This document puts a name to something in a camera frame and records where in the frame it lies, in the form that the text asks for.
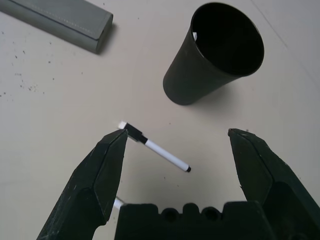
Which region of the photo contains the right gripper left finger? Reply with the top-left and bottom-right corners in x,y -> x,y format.
37,129 -> 129,240

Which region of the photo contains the black plastic cup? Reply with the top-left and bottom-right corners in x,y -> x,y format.
162,2 -> 265,106

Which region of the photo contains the grey glasses case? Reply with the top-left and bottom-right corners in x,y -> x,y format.
0,0 -> 114,55

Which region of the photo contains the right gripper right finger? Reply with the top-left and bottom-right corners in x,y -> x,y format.
228,128 -> 320,240

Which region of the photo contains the white marker black cap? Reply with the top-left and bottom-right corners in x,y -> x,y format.
117,121 -> 192,173

